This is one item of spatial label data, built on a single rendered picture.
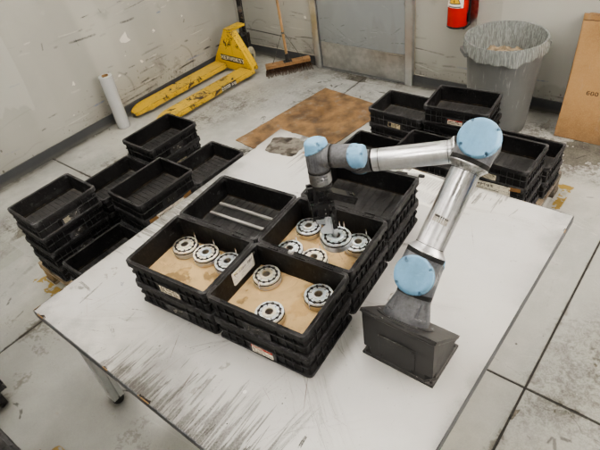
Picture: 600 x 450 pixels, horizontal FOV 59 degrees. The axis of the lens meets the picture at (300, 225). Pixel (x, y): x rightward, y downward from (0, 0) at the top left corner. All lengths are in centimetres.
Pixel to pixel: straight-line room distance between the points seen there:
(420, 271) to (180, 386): 90
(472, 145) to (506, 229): 86
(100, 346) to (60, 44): 325
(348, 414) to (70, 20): 403
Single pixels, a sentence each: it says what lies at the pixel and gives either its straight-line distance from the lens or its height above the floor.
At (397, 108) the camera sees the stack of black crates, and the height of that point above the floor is 38.
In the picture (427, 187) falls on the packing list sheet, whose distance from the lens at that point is 252.
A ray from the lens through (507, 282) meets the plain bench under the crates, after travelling 211.
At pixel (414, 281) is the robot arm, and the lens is 153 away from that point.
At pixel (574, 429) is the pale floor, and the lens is 263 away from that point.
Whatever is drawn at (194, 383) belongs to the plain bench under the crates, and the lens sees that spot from 190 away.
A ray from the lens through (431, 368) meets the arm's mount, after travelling 171.
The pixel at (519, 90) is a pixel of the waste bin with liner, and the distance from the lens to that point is 407.
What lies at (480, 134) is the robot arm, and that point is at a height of 141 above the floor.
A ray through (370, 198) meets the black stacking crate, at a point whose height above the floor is 83.
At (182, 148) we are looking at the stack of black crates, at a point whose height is 48.
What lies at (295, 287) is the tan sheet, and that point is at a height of 83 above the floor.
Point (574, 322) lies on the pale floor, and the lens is 298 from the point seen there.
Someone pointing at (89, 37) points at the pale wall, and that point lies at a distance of 506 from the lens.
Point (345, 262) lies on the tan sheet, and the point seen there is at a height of 83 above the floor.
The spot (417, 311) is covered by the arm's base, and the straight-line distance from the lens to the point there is 168.
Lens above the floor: 220
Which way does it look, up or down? 40 degrees down
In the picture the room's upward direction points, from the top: 9 degrees counter-clockwise
